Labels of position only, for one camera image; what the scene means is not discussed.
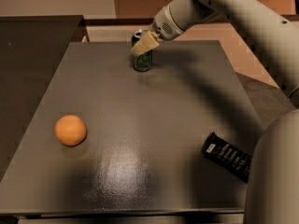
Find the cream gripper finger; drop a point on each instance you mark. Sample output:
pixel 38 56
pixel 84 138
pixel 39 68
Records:
pixel 144 33
pixel 147 42

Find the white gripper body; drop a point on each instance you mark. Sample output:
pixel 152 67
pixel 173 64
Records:
pixel 163 24

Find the green soda can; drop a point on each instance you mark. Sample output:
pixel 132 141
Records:
pixel 142 63

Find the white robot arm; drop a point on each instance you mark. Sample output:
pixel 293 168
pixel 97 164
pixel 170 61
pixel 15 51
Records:
pixel 270 53

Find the orange fruit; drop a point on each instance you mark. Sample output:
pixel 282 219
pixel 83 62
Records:
pixel 70 130

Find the black snack bar wrapper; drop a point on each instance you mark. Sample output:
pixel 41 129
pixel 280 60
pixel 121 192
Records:
pixel 228 156

